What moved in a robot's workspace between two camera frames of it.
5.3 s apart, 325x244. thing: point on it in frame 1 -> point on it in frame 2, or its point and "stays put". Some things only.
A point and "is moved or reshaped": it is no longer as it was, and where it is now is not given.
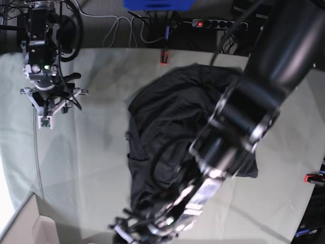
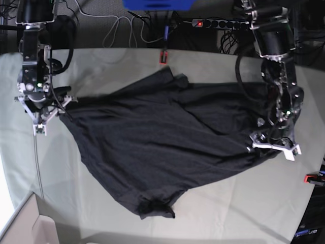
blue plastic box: (159, 5) stays put
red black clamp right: (314, 178) stays put
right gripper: (169, 220) -> (282, 122)
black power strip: (219, 24) stays put
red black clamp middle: (164, 57) stays put
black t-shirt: (164, 119) is moved or reshaped
